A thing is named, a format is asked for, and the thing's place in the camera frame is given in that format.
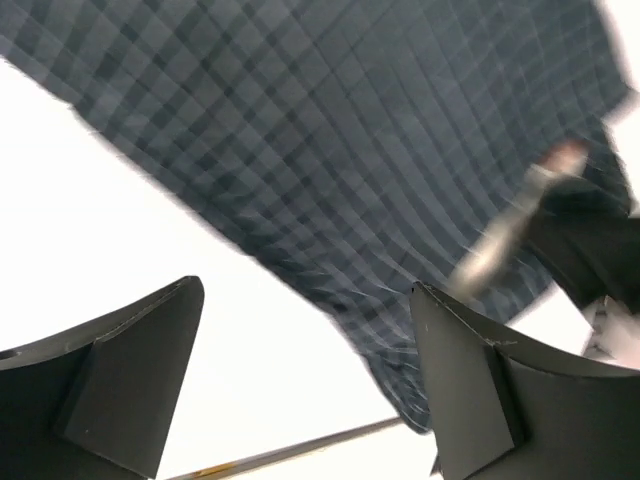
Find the dark grid-pattern pillowcase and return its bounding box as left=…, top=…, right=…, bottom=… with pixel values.
left=1, top=0, right=631, bottom=433

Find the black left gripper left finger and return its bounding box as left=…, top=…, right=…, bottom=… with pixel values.
left=1, top=276, right=204, bottom=480

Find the cream pillow with bear print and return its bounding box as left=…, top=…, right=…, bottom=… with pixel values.
left=447, top=142, right=588, bottom=303

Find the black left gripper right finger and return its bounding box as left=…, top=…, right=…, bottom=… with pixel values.
left=410, top=284, right=639, bottom=480

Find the aluminium frame rail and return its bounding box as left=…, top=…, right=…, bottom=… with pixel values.
left=170, top=417, right=402, bottom=480

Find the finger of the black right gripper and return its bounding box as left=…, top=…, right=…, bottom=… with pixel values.
left=527, top=124, right=639, bottom=314

